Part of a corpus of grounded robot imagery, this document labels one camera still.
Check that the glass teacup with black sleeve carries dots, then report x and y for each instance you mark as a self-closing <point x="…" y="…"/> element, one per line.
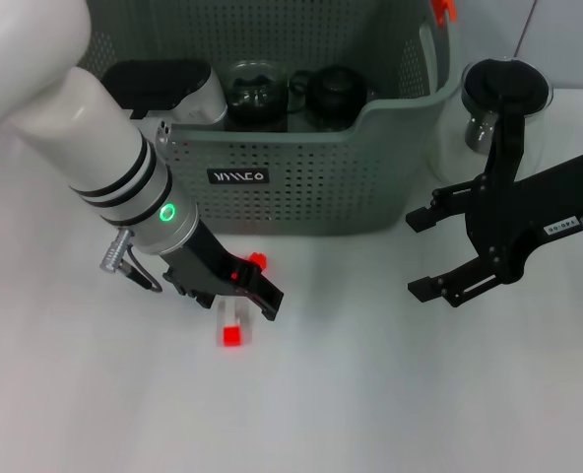
<point x="257" y="81"/>
<point x="257" y="118"/>
<point x="331" y="93"/>

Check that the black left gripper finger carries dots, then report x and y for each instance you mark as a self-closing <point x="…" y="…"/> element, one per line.
<point x="267" y="295"/>
<point x="205" y="300"/>

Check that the orange bin latch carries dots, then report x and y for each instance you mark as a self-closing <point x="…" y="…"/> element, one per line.
<point x="443" y="11"/>

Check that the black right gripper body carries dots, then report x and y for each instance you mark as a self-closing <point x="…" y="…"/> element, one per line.
<point x="528" y="212"/>

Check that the small red toy brick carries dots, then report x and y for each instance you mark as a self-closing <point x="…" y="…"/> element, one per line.
<point x="232" y="337"/>
<point x="258" y="259"/>

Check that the white toy brick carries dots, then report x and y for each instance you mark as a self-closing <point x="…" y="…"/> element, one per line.
<point x="232" y="314"/>

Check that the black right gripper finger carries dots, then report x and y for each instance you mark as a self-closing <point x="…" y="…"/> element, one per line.
<point x="422" y="290"/>
<point x="419" y="218"/>

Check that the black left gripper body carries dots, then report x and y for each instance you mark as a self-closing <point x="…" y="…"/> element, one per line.
<point x="203" y="266"/>

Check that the grey-green perforated storage bin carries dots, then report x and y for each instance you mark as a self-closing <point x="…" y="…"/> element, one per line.
<point x="345" y="187"/>

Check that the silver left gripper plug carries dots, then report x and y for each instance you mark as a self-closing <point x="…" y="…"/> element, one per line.
<point x="116" y="249"/>

